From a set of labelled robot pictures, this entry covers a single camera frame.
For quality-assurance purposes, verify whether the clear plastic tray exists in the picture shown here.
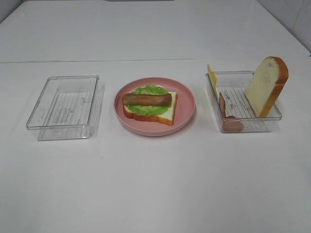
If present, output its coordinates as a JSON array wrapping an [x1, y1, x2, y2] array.
[[26, 75, 103, 141], [206, 71, 282, 133]]

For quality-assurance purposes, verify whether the right clear plastic tray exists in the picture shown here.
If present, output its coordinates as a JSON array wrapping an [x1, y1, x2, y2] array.
[[206, 71, 282, 133]]

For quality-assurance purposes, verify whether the white bread slice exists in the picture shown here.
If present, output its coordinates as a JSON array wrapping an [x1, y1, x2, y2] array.
[[244, 56, 289, 117], [123, 93, 178, 126]]

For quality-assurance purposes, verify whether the left clear plastic tray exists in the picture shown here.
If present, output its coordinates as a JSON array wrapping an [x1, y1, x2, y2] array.
[[26, 75, 103, 141]]

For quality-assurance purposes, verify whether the brown bacon strip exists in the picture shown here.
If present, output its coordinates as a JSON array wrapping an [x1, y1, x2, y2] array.
[[121, 93, 172, 106], [219, 93, 244, 132]]

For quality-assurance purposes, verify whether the green lettuce leaf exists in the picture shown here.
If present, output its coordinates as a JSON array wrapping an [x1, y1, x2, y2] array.
[[124, 84, 176, 117]]

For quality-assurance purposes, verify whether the yellow cheese slice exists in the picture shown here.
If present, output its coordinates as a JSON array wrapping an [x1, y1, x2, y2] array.
[[207, 64, 219, 98]]

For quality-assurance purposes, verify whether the pink round plate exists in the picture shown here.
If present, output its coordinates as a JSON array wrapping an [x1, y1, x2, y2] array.
[[114, 77, 196, 136]]

